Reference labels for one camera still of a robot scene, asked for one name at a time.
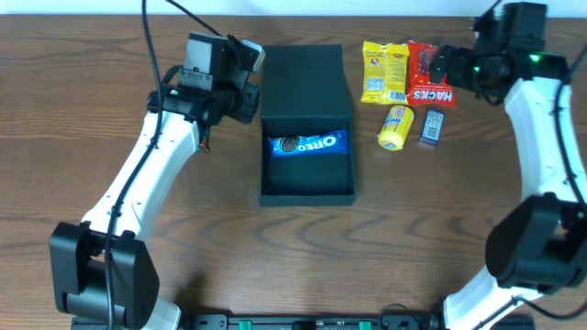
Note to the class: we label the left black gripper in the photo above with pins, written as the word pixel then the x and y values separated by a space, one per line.
pixel 250 102

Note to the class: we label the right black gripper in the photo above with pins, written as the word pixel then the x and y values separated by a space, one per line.
pixel 438 64

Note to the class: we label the red Hacks candy bag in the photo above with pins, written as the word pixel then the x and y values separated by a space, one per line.
pixel 421 91

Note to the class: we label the dark green box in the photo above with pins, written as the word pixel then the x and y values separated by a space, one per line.
pixel 304 92

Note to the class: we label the yellow Hacks candy bag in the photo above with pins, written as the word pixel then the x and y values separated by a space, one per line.
pixel 385 73

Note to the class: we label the blue Oreo cookie pack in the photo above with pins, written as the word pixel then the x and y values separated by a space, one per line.
pixel 331 142

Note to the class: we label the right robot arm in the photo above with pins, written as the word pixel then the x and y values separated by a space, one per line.
pixel 540 247

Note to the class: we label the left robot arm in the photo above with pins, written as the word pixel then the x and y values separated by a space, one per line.
pixel 101 268

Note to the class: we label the small dark blue box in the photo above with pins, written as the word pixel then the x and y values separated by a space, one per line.
pixel 432 126

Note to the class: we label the yellow Mentos roll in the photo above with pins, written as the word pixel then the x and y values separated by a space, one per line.
pixel 396 127

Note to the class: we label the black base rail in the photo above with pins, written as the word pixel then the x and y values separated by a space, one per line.
pixel 391 321

